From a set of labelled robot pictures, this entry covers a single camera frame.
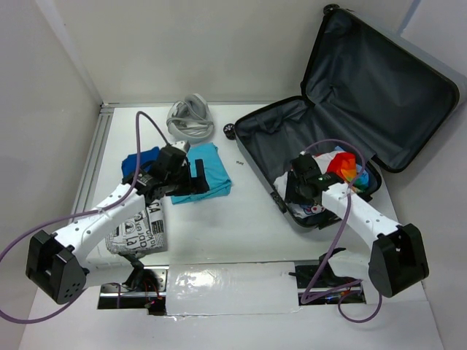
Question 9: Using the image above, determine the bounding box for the dark blue garment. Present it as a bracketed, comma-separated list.
[121, 147, 160, 177]

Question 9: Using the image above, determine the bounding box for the newspaper print garment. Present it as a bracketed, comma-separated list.
[105, 200, 168, 257]

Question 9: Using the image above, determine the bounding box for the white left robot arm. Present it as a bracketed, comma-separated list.
[26, 142, 209, 305]

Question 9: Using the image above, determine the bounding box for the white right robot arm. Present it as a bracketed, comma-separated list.
[285, 154, 429, 298]

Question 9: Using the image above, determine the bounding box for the light blue folded shirt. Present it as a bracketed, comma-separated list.
[171, 142, 232, 205]

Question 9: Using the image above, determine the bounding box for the white cartoon print garment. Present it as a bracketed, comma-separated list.
[274, 150, 343, 219]

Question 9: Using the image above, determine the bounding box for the rainbow coloured garment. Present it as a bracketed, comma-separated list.
[326, 150, 369, 193]

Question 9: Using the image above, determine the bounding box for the grey open suitcase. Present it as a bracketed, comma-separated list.
[223, 3, 461, 234]

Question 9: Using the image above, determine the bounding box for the white foil tape sheet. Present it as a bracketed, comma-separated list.
[166, 262, 299, 316]

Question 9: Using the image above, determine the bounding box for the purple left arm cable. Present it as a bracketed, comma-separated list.
[0, 111, 190, 324]

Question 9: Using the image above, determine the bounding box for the grey coiled strap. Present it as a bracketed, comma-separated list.
[166, 93, 215, 143]

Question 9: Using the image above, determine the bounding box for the aluminium frame rail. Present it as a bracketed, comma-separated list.
[72, 104, 114, 214]

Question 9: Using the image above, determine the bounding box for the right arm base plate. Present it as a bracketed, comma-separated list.
[288, 254, 366, 306]

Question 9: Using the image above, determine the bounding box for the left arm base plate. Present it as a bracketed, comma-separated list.
[97, 265, 169, 316]

